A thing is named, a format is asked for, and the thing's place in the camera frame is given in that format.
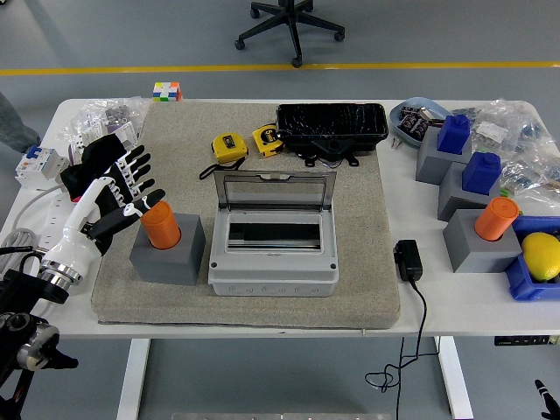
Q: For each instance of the clear bag of white parts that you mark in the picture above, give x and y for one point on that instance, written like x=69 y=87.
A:
x=109 y=116

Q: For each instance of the black office chair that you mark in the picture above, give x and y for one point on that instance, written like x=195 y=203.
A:
x=295 y=26

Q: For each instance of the yellow tape measure printed 5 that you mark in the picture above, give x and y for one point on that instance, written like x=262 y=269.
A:
x=267 y=137

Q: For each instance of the black cloth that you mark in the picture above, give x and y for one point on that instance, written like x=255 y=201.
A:
x=98 y=151

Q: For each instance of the black table control panel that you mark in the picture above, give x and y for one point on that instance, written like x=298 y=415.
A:
x=520 y=340

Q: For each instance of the grey square holder block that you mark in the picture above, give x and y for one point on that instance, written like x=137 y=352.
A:
x=477 y=256
x=175 y=267
x=431 y=166
x=455 y=201

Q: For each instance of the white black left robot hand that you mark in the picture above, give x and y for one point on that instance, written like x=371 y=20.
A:
x=74 y=236

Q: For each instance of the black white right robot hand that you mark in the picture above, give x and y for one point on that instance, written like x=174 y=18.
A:
x=548 y=402

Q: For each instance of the grey-brown mat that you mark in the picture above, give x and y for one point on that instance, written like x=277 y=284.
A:
x=262 y=310

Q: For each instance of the dark printed packet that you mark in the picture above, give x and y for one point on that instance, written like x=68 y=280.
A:
x=415 y=125
x=410 y=111

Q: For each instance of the clear bag of small parts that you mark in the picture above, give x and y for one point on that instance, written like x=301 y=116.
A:
x=516 y=131

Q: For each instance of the blue plastic bin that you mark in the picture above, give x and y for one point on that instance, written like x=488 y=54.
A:
x=522 y=286

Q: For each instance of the blue bottle-shaped block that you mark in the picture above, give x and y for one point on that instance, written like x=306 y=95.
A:
x=455 y=135
x=481 y=175

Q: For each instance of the white blue circuit breaker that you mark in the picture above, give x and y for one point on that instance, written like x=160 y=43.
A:
x=39 y=166

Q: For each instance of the orange cylinder battery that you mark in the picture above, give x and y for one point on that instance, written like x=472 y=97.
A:
x=496 y=219
x=162 y=229

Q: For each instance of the smoky transparent box lid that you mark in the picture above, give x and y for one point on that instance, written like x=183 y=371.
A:
x=275 y=188

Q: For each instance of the white table leg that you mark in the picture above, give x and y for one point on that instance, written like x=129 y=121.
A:
x=455 y=380
x=133 y=380

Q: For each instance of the grey electrical box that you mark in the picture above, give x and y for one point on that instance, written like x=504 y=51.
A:
x=273 y=275

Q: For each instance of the yellow lemon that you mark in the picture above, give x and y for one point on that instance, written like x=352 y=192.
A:
x=542 y=256

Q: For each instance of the black plastic tray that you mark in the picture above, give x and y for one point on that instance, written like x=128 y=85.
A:
x=332 y=122

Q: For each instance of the small metal clip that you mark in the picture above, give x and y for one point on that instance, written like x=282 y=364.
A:
x=397 y=143

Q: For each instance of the light blue dish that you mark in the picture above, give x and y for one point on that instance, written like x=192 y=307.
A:
x=396 y=124

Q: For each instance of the small green part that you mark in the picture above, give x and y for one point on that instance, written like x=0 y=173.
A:
x=506 y=192

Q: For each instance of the colourful cube white cross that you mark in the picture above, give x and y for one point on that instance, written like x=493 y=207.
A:
x=166 y=92

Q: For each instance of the black power adapter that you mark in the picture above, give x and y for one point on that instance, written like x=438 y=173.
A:
x=408 y=260

